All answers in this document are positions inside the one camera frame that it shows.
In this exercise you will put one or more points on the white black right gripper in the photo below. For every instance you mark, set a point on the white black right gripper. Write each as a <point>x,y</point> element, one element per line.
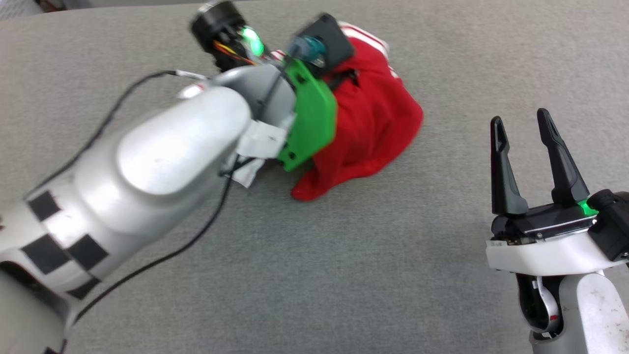
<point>540,255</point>

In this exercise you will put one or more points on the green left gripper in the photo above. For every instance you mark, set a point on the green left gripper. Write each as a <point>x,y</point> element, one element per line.
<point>314,118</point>

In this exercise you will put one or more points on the red basketball jersey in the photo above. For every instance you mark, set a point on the red basketball jersey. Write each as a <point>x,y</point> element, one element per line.
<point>373,128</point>

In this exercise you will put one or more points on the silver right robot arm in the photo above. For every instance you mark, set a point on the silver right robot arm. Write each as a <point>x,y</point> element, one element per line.
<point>589,314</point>

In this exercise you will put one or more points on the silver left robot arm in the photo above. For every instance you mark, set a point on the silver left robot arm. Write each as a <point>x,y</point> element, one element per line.
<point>172,147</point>

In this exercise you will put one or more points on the black right wrist module box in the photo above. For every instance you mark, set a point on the black right wrist module box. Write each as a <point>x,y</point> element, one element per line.
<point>612,221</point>

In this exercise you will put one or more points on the black cylindrical left wrist motor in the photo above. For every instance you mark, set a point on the black cylindrical left wrist motor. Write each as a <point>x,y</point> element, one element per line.
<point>216,24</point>

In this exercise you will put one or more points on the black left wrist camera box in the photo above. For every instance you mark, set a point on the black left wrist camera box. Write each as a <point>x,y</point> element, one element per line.
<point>334,42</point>

